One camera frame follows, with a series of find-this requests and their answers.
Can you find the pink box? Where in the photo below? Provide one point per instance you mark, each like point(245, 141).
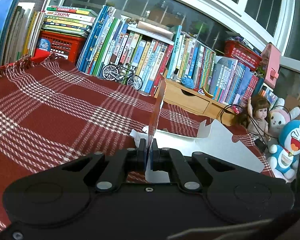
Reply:
point(271, 62)

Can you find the row of small books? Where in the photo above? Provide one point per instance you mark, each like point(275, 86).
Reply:
point(268, 92)

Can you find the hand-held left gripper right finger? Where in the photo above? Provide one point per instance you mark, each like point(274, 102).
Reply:
point(155, 155)

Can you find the wooden drawer organizer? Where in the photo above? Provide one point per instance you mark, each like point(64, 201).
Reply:
point(190, 102)

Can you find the small glass bottle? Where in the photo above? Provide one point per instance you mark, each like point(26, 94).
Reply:
point(175, 76)

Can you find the white framed window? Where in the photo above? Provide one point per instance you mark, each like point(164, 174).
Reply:
point(165, 5)

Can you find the small red white toy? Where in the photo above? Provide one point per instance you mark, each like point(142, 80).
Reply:
point(235, 110)

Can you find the white cardboard box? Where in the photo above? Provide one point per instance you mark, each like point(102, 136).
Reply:
point(215, 145)

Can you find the red plastic basket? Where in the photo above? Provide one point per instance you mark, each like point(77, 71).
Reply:
point(242, 53)

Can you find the brown haired doll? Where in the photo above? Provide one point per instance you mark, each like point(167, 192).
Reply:
point(258, 110)

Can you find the blue cat plush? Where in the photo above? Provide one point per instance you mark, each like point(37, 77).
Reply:
point(293, 135)

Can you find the white bunny plush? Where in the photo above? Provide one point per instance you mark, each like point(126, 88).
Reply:
point(277, 120)

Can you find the red plastic crate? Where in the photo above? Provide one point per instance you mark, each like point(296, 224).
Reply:
point(65, 42)

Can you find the row of colourful paperback books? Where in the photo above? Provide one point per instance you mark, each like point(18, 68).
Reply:
point(202, 62)

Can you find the row of pale upright books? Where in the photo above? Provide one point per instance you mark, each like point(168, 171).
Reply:
point(2, 25)

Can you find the blue yarn toy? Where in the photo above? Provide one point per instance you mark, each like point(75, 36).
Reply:
point(188, 82)

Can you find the small potted plant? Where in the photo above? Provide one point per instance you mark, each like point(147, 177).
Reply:
point(259, 70)

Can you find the red plaid blanket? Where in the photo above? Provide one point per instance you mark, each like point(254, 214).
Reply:
point(65, 120)

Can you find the miniature black bicycle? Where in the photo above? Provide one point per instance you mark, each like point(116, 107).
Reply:
point(135, 82)

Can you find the brown cardboard box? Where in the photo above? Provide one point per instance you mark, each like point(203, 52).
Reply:
point(292, 105)

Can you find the flat beige box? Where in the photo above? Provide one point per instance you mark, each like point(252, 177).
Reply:
point(155, 30)

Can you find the row of tall thin books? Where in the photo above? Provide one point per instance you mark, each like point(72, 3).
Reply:
point(115, 47)

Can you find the blue round tin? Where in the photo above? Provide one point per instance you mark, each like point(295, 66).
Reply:
point(43, 45)

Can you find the stack of flat picture books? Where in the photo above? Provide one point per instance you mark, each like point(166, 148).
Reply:
point(67, 20)

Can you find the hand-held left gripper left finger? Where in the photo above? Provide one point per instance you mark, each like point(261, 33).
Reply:
point(142, 155)

